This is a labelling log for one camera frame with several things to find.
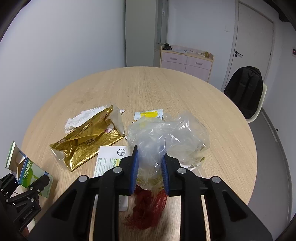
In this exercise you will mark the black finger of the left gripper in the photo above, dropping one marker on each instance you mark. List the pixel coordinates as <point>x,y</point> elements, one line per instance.
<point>34,189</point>

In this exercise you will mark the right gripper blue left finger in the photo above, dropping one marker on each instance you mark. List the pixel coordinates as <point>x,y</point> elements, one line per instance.
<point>90,206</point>

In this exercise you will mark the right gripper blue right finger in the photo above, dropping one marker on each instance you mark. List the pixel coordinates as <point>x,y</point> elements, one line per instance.
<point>210,201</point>

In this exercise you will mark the white green medicine box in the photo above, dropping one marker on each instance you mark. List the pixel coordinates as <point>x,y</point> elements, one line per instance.
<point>109,157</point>

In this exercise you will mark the red mesh net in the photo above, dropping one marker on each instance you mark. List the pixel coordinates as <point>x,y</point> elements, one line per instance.
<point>148,208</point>

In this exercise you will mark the white tissue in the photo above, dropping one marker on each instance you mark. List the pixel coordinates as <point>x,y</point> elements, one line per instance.
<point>80,119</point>

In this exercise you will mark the gold foil bag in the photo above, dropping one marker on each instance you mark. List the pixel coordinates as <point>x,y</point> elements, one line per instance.
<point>79,146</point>

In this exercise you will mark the clear plastic bag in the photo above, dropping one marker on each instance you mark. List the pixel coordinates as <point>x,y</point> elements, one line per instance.
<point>184,138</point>

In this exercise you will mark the round wooden table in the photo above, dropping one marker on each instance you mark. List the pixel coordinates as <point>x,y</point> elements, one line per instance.
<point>232,154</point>

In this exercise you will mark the yellow silver snack wrapper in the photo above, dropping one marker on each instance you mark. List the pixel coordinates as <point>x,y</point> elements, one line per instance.
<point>158,113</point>

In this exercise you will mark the black backpack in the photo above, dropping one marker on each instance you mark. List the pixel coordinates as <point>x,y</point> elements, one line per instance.
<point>245,90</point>

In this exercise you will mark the white chair wooden legs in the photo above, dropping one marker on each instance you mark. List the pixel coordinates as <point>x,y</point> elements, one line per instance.
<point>260,104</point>

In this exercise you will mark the white door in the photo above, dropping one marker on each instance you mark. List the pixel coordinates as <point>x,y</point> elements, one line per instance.
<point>254,41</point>

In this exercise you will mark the tall grey cabinet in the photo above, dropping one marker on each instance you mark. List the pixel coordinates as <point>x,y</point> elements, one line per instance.
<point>146,25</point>

